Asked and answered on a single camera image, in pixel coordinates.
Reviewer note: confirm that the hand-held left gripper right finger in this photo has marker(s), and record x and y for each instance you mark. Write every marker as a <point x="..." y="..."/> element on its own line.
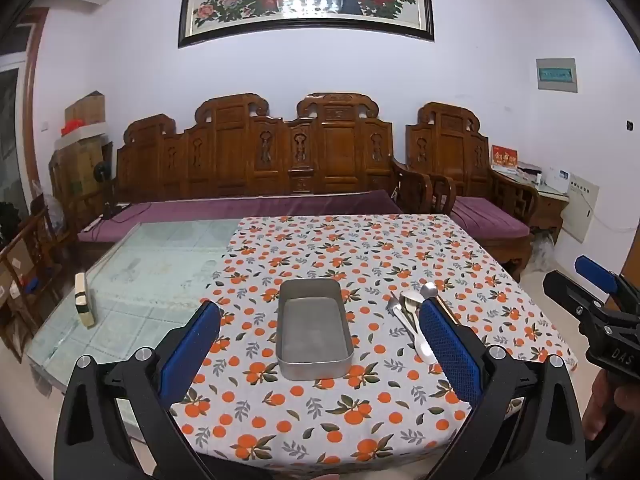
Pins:
<point x="450" y="355"/>

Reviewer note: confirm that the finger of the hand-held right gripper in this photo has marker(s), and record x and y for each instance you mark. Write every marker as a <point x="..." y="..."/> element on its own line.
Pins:
<point x="595" y="270"/>
<point x="565" y="287"/>

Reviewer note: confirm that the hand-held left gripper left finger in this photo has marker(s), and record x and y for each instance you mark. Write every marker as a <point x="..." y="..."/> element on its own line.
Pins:
<point x="192" y="350"/>

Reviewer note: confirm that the white plastic spoon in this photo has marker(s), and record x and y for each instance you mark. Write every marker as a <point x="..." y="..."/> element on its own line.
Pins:
<point x="425" y="352"/>

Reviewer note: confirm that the wooden chopstick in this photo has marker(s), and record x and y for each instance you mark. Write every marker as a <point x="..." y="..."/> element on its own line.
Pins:
<point x="445" y="310"/>

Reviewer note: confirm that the large metal spoon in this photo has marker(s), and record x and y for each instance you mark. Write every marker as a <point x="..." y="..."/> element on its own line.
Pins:
<point x="429" y="290"/>

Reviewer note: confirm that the metal fork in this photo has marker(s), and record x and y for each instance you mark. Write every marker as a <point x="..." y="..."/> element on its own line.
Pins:
<point x="393" y="303"/>

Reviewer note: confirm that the rectangular metal tray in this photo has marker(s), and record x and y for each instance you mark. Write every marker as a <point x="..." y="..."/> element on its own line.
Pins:
<point x="314" y="332"/>

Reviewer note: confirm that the person's right hand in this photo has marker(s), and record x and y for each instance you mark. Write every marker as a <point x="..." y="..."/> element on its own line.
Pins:
<point x="607" y="405"/>

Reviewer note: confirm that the clear plastic bag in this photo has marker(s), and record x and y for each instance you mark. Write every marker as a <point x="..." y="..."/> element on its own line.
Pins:
<point x="542" y="255"/>

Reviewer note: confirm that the brown cardboard sheet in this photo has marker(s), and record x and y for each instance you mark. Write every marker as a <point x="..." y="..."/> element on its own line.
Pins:
<point x="632" y="255"/>

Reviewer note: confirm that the wooden side table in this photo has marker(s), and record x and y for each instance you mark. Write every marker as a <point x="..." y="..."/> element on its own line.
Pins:
<point x="547" y="210"/>

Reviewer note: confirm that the white device with blue label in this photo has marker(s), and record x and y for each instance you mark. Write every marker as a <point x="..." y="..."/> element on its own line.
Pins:
<point x="556" y="180"/>

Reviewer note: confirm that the short purple seat cushion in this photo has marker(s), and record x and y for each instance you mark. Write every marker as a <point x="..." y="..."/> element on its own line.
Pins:
<point x="487" y="215"/>

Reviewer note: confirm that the wooden block with black band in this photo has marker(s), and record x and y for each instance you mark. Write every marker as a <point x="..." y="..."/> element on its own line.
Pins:
<point x="85" y="302"/>

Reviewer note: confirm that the grey item on side table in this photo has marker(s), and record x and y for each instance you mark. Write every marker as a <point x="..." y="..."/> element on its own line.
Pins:
<point x="527" y="172"/>

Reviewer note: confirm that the red box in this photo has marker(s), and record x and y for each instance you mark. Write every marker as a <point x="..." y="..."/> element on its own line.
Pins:
<point x="504" y="157"/>

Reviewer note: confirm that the long purple seat cushion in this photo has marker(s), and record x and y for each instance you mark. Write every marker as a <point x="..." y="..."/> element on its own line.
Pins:
<point x="240" y="210"/>

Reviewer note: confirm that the orange print tablecloth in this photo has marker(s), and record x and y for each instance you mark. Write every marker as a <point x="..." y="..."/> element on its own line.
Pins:
<point x="320" y="245"/>

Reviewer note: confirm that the small blue object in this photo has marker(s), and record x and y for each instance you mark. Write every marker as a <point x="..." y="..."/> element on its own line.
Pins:
<point x="31" y="285"/>

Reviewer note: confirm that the carved wooden armchair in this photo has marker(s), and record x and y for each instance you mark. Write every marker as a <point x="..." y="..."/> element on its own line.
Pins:
<point x="450" y="155"/>

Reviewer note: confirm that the wooden side chair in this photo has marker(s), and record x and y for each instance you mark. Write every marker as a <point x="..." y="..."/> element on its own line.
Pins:
<point x="35" y="255"/>

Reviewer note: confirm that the small black fan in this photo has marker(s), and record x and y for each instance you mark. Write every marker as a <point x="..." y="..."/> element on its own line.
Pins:
<point x="104" y="172"/>

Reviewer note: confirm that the carved wooden sofa bench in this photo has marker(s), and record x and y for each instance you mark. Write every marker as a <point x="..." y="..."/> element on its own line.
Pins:
<point x="280" y="160"/>

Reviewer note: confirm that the flat white box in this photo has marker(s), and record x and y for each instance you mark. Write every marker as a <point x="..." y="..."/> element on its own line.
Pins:
<point x="90" y="132"/>

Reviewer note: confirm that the red decoration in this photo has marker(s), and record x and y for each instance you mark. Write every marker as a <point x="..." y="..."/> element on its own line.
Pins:
<point x="72" y="127"/>

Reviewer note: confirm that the small brown cardboard box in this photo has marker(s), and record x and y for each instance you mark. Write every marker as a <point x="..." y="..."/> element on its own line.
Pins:
<point x="85" y="107"/>

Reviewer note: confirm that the white wall cabinet cover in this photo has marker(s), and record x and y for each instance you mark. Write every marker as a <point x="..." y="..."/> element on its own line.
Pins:
<point x="580" y="207"/>

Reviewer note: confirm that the grey wall electrical panel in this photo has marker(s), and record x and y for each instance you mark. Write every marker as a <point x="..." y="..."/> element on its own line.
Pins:
<point x="556" y="75"/>

